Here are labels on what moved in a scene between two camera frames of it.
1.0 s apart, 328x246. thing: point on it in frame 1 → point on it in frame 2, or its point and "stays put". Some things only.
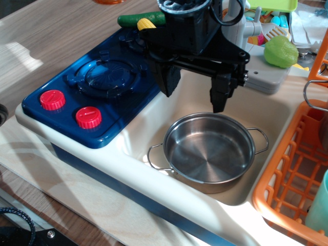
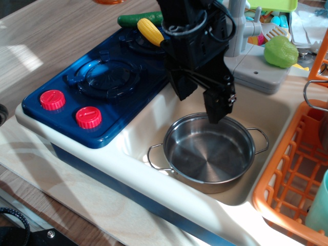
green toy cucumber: [158, 18] stays put
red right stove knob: [88, 117] stays put
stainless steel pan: [210, 152] stays put
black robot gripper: [192, 38] → [195, 44]
